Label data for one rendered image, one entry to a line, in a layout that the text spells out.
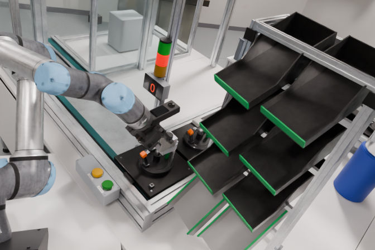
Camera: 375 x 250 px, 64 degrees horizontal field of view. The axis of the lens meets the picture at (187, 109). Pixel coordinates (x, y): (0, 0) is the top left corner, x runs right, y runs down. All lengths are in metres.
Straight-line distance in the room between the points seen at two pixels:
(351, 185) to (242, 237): 0.78
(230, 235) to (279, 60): 0.56
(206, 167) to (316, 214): 0.71
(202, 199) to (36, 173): 0.55
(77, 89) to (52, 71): 0.08
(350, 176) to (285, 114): 0.96
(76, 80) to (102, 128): 0.70
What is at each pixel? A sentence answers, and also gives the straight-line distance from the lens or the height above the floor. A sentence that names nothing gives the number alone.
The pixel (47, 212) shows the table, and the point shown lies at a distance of 1.25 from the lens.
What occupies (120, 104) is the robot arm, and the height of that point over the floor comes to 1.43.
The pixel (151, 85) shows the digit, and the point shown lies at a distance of 1.27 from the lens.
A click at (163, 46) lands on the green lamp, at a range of 1.17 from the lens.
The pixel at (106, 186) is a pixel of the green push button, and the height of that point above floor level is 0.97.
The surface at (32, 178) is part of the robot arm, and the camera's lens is 1.09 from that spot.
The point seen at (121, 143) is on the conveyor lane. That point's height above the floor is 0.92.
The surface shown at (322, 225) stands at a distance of 1.52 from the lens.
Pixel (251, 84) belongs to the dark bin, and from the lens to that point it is 0.77.
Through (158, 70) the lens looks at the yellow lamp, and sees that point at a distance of 1.22.
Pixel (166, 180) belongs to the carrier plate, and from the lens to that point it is 1.21.
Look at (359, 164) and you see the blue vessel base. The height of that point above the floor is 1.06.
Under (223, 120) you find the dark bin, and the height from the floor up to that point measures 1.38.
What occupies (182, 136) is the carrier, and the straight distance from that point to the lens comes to 1.41.
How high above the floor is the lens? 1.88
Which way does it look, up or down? 35 degrees down
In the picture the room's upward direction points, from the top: 15 degrees clockwise
